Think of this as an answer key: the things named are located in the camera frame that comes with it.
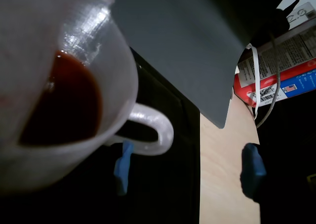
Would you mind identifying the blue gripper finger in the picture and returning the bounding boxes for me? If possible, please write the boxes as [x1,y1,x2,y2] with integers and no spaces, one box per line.
[239,142,268,204]
[113,139,135,196]

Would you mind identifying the black rubber work mat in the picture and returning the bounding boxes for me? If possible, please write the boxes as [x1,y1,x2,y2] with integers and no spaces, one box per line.
[0,47,200,224]

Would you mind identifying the white cup with dark liquid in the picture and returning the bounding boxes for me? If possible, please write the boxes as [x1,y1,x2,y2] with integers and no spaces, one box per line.
[0,0,175,197]

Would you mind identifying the grey silicone mat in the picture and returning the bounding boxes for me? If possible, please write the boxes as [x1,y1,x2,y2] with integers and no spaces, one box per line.
[103,0,304,130]

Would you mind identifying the grey braided cable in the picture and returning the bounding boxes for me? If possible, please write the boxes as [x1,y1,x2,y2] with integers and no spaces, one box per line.
[255,33,282,129]

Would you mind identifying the flat white strap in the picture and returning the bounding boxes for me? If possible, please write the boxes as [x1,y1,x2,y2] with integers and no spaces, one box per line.
[245,43,260,121]

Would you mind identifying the red and white carton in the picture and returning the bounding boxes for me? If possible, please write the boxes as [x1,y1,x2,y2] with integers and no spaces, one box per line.
[233,1,316,108]

